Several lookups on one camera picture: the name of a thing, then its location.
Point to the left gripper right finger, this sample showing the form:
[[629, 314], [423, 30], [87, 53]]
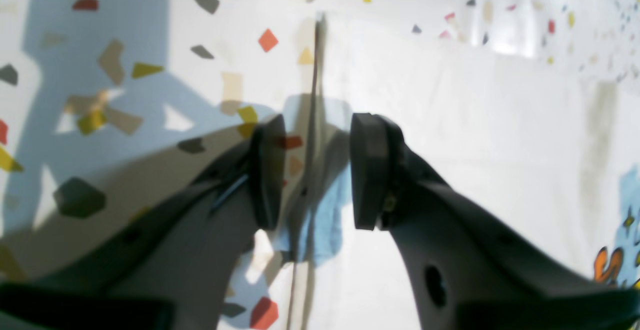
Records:
[[468, 270]]

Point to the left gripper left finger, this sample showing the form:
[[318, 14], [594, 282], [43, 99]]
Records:
[[170, 269]]

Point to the white printed T-shirt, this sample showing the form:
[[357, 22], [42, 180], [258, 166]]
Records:
[[553, 154]]

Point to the terrazzo patterned tablecloth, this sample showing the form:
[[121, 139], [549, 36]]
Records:
[[109, 106]]

